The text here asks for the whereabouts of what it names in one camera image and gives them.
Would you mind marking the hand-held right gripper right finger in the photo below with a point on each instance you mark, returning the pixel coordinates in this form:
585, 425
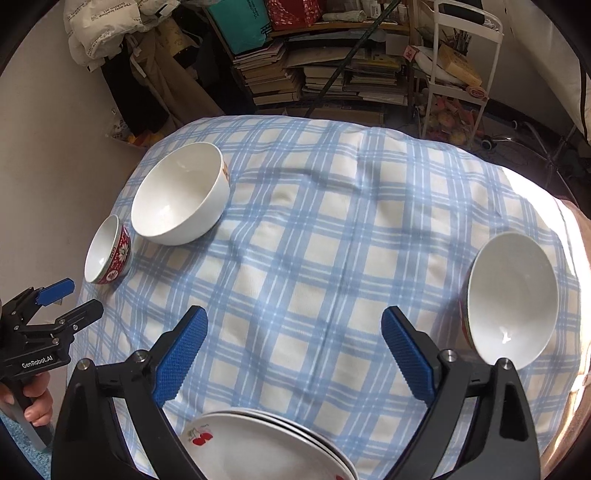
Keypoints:
411, 355

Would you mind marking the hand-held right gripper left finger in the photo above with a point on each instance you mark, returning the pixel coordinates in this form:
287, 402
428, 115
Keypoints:
180, 355

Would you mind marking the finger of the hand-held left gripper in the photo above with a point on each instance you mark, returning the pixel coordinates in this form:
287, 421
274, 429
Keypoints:
85, 311
57, 287

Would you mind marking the red patterned bowl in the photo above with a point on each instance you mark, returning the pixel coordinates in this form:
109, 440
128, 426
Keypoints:
104, 249
512, 295

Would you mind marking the large white bowl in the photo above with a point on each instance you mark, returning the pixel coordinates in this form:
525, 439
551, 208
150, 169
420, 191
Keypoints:
175, 194

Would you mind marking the person's left hand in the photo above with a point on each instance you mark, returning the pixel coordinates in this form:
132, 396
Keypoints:
41, 401

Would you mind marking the blue fleece cloth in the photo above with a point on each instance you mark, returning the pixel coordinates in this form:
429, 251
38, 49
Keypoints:
18, 443

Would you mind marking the blue plaid blanket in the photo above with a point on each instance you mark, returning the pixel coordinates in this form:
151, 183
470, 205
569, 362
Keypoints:
300, 230

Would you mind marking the floral paper bag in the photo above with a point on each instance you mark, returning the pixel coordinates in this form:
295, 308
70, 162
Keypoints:
122, 129

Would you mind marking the black coat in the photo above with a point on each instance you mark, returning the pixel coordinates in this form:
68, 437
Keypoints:
129, 101

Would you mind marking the tan fleece blanket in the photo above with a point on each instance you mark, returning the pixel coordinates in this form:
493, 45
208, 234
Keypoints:
579, 240

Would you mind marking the beige coat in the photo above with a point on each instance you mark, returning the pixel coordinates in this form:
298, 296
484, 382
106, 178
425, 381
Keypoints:
171, 78

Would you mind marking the black chair base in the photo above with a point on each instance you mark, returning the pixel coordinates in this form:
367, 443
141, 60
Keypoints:
531, 147

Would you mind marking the white puffer jacket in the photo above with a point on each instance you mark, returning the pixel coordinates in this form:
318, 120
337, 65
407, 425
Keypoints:
101, 27

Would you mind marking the white utility cart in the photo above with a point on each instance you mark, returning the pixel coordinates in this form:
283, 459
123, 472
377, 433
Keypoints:
430, 74

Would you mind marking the stack of books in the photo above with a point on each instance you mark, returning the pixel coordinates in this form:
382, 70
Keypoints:
277, 78

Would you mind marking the yellow box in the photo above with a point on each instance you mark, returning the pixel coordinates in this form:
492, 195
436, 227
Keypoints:
457, 64

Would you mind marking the dark forked pole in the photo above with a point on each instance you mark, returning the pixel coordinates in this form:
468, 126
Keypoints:
346, 60

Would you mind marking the teal paper bag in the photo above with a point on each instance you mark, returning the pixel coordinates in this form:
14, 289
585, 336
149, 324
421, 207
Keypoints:
235, 23

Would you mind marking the white padded chair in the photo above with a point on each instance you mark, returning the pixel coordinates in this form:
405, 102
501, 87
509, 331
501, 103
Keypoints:
554, 55

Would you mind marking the wooden shelf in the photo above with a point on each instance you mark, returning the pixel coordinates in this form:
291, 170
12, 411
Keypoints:
323, 28

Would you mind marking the red gift bag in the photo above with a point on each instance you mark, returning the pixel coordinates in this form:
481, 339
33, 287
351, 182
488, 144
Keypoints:
291, 11

